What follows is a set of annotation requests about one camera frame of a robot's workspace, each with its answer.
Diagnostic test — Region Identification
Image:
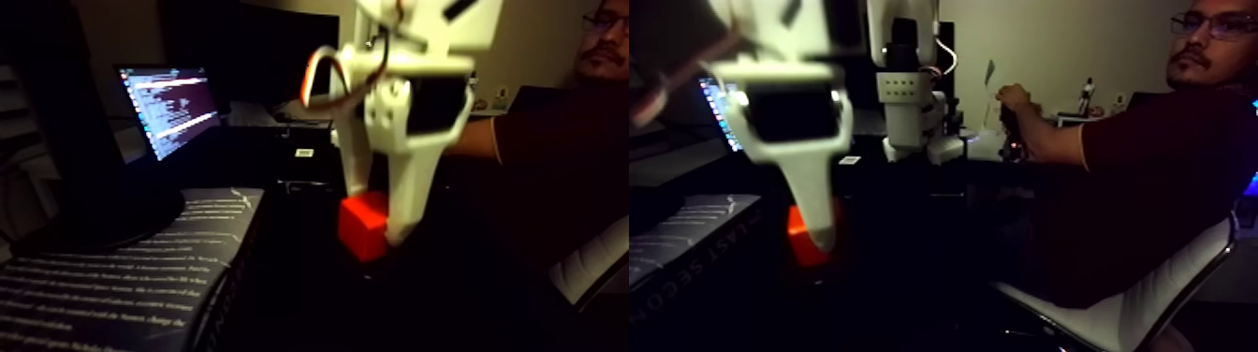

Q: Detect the red cube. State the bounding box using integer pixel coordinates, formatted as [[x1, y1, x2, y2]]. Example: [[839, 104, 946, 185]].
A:
[[337, 191, 394, 264]]

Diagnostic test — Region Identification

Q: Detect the dark leader arm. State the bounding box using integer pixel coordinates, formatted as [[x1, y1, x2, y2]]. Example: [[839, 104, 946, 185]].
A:
[[997, 103, 1033, 164]]

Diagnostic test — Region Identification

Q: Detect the person's hand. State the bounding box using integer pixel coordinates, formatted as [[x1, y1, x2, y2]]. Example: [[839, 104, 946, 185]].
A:
[[995, 83, 1034, 121]]

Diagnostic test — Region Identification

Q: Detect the black box white lettering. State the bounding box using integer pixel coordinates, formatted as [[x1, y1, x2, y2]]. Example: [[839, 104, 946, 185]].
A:
[[277, 177, 345, 198]]

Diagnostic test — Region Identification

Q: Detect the black flat monitor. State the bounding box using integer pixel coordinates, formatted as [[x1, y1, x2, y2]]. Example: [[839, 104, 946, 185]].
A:
[[160, 0, 342, 111]]

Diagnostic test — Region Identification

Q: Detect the open laptop lit screen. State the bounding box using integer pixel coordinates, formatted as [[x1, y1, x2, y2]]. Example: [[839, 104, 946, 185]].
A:
[[114, 64, 232, 164]]

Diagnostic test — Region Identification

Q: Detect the grey book white text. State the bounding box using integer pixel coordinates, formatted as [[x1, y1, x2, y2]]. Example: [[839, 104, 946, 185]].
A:
[[0, 186, 267, 352]]

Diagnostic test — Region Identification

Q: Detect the white shelf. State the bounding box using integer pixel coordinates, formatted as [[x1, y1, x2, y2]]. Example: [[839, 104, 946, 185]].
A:
[[1053, 110, 1117, 129]]

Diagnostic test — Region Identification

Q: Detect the white office chair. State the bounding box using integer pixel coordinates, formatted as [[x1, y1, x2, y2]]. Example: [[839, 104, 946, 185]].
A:
[[992, 201, 1242, 352]]

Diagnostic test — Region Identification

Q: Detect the person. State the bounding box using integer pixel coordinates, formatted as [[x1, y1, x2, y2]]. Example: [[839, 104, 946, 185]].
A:
[[1042, 0, 1258, 311]]

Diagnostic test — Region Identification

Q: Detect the orange servo cable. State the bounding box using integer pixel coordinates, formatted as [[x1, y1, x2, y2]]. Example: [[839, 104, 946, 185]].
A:
[[300, 44, 389, 110]]

